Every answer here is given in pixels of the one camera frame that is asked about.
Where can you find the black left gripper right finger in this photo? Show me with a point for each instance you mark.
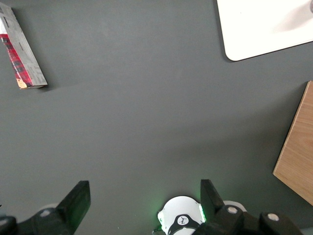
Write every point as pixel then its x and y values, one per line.
pixel 212 208

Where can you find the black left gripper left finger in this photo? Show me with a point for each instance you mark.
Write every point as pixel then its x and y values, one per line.
pixel 73 208

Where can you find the red cookie box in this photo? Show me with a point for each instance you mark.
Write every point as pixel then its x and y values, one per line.
pixel 22 58

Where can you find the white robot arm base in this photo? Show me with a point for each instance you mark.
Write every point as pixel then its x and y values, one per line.
pixel 179 208

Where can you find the white tray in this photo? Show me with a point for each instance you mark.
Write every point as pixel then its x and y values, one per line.
pixel 259 27

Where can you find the light wooden board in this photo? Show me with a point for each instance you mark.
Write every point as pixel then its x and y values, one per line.
pixel 298 151

